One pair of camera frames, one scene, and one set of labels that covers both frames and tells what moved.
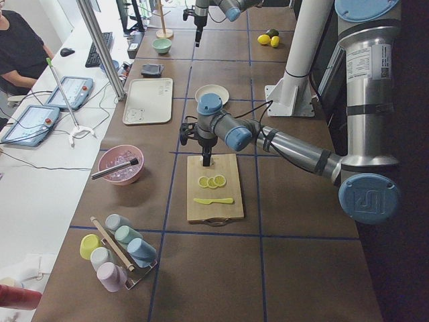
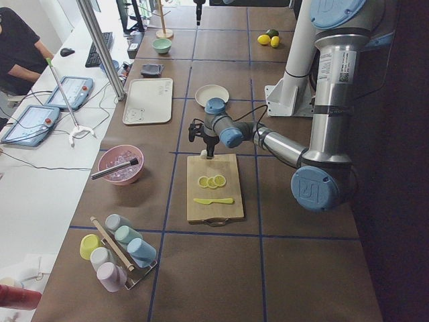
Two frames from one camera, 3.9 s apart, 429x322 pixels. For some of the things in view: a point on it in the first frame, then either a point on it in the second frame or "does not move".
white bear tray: (149, 100) does not move
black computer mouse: (66, 51) does not move
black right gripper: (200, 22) -> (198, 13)
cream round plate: (212, 88) does not move
